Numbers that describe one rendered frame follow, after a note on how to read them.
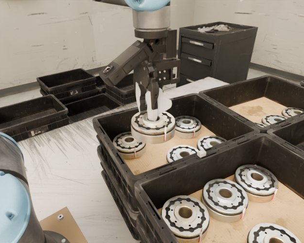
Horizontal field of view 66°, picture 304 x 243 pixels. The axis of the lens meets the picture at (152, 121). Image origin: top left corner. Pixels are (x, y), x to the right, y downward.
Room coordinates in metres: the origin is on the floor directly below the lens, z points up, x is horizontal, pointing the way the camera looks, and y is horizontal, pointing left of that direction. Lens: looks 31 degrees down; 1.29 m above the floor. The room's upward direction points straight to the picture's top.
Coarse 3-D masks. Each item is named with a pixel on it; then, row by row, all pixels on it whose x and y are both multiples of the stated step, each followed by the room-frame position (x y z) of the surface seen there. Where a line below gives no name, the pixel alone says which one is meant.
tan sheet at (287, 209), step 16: (288, 192) 0.41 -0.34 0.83; (160, 208) 0.36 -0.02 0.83; (256, 208) 0.36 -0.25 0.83; (272, 208) 0.36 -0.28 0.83; (288, 208) 0.36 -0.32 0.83; (224, 224) 0.32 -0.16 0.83; (240, 224) 0.32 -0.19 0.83; (256, 224) 0.32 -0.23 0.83; (288, 224) 0.32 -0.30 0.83; (208, 240) 0.29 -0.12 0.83; (224, 240) 0.29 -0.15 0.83; (240, 240) 0.29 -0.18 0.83
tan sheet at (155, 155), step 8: (176, 136) 0.66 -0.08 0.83; (200, 136) 0.66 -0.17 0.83; (152, 144) 0.61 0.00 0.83; (160, 144) 0.61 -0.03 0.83; (168, 144) 0.61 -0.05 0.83; (176, 144) 0.61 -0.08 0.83; (184, 144) 0.61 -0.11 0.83; (192, 144) 0.61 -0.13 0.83; (152, 152) 0.57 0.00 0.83; (160, 152) 0.57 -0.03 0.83; (128, 160) 0.54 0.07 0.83; (136, 160) 0.54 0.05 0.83; (144, 160) 0.54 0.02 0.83; (152, 160) 0.54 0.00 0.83; (160, 160) 0.54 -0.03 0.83; (136, 168) 0.50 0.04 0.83; (144, 168) 0.50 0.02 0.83; (152, 168) 0.50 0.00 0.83
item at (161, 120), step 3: (147, 114) 0.48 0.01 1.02; (159, 114) 0.48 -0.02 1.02; (144, 117) 0.47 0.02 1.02; (147, 117) 0.47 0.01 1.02; (159, 117) 0.47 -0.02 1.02; (162, 117) 0.47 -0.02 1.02; (144, 120) 0.45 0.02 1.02; (147, 120) 0.45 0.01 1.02; (159, 120) 0.45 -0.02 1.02; (162, 120) 0.45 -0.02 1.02; (147, 123) 0.45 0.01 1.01; (150, 123) 0.44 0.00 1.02; (153, 123) 0.44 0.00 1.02; (156, 123) 0.44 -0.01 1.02; (159, 123) 0.45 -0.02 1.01
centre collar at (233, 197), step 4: (216, 188) 0.39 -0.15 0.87; (220, 188) 0.39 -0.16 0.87; (224, 188) 0.39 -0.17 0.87; (228, 188) 0.39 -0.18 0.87; (216, 192) 0.38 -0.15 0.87; (232, 192) 0.38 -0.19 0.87; (216, 196) 0.37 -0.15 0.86; (220, 196) 0.37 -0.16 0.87; (232, 196) 0.37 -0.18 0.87; (220, 200) 0.36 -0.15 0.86; (224, 200) 0.36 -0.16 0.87; (228, 200) 0.36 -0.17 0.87; (232, 200) 0.36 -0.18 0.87
